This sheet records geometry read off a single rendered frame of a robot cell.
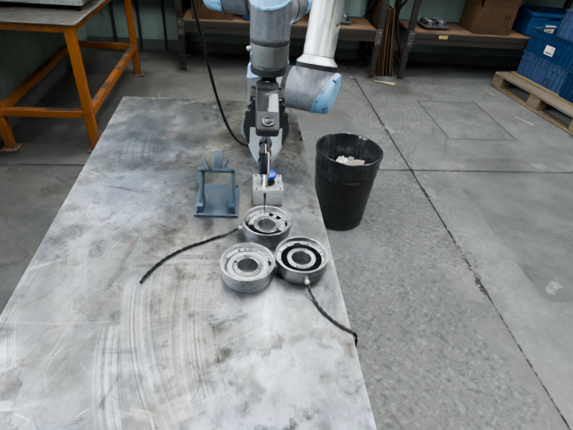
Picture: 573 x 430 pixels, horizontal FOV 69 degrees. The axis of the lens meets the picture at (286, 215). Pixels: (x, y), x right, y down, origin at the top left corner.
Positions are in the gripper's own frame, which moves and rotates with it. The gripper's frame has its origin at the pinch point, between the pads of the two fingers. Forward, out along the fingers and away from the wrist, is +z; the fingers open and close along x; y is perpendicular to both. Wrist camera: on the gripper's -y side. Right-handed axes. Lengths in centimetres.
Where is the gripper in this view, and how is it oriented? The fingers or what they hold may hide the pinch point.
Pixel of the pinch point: (264, 159)
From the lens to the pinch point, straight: 93.1
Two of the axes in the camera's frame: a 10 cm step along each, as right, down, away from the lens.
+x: -10.0, -0.3, -0.8
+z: -0.7, 7.9, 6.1
